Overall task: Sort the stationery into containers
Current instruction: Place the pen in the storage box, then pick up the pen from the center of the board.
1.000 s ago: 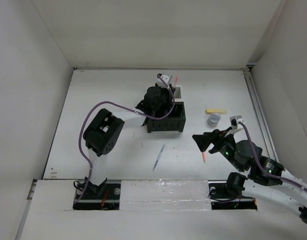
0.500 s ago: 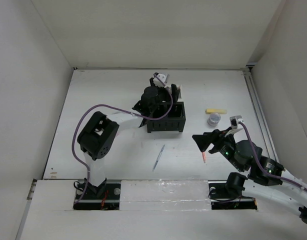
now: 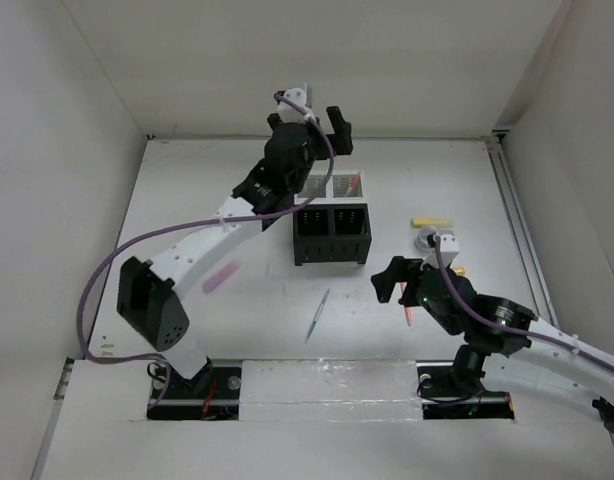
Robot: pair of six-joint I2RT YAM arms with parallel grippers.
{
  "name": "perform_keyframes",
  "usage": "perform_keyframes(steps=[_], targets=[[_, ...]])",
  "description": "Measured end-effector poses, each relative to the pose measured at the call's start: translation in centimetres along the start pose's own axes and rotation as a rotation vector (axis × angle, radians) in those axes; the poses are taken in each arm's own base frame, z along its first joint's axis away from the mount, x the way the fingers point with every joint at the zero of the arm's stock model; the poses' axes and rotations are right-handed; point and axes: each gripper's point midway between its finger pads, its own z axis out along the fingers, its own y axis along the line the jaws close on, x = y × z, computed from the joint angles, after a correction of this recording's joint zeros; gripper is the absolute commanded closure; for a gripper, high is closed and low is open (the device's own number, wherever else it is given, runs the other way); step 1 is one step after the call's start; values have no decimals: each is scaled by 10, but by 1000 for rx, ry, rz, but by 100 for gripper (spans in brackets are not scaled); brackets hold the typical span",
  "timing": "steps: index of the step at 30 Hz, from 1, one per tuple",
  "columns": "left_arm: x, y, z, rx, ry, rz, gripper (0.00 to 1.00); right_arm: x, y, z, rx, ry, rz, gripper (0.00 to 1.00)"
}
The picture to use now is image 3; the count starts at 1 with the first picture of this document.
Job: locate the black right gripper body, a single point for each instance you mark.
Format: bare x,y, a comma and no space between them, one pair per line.
441,319

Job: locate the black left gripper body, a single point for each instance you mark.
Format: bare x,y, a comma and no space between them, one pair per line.
317,149

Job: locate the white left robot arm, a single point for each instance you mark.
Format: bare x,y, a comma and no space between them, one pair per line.
150,292

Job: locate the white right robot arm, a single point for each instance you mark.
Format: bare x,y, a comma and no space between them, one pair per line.
507,348

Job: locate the clear jar of paperclips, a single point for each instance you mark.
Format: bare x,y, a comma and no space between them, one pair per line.
425,238

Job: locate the orange red pen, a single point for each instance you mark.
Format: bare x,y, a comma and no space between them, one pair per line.
406,309

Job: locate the orange capped clear marker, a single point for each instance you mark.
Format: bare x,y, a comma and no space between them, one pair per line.
459,270

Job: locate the yellow highlighter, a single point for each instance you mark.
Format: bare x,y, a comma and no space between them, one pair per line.
420,222

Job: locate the white slotted organizer box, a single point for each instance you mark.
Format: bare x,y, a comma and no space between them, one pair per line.
331,191

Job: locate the black slotted organizer box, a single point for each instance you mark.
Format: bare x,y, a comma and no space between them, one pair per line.
329,233

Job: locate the pink highlighter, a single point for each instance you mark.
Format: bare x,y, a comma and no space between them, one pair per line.
219,277

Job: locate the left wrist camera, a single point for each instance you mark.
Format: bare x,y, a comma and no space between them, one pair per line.
294,104

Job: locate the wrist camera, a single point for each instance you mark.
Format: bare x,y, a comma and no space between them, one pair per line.
294,104
443,245

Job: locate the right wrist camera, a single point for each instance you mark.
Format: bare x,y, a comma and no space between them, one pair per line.
443,245

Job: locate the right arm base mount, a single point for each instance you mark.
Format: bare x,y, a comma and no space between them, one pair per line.
453,390

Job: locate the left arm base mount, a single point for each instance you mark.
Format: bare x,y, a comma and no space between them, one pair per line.
216,399

